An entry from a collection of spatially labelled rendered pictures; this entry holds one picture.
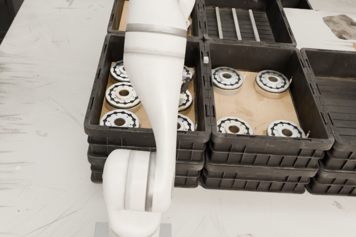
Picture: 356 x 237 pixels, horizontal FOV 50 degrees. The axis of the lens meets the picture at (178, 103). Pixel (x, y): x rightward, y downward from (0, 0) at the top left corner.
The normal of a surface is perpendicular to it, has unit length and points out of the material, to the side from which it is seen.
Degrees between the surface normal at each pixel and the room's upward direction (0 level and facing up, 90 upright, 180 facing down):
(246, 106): 0
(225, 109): 0
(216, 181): 90
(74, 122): 0
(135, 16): 61
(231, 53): 90
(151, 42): 52
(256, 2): 90
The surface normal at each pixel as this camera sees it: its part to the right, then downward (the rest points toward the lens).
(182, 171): 0.00, 0.68
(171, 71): 0.65, 0.15
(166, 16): 0.35, -0.04
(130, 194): 0.00, 0.26
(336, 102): 0.09, -0.72
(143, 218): 0.42, -0.53
